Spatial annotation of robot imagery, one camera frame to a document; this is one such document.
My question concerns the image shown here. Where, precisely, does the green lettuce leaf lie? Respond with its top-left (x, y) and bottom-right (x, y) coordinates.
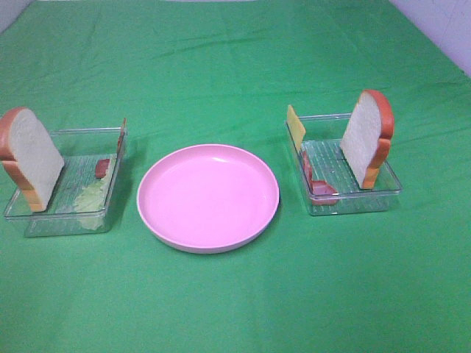
top-left (74, 154), bottom-right (116, 213)

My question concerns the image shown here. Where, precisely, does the left clear plastic container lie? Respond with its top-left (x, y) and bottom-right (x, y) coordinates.
top-left (3, 127), bottom-right (127, 238)

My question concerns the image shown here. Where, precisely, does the green tablecloth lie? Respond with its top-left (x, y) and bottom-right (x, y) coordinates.
top-left (1, 1), bottom-right (470, 352)

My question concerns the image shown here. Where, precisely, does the right clear plastic container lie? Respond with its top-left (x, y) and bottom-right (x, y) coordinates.
top-left (286, 113), bottom-right (402, 216)

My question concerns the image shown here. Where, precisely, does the pink round plate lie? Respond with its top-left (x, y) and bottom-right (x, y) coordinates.
top-left (136, 144), bottom-right (280, 254)

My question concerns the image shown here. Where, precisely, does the toast bread slice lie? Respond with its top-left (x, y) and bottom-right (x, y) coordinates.
top-left (1, 107), bottom-right (65, 212)
top-left (340, 89), bottom-right (394, 190)

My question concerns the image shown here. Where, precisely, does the yellow cheese slice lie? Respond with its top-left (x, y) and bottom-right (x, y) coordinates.
top-left (287, 104), bottom-right (306, 154)

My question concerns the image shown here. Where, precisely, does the bacon strip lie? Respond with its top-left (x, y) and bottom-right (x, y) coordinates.
top-left (95, 118), bottom-right (127, 179)
top-left (301, 150), bottom-right (338, 206)

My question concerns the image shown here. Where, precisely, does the clear plastic container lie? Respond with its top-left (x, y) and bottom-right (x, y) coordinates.
top-left (3, 127), bottom-right (127, 238)
top-left (286, 113), bottom-right (402, 216)

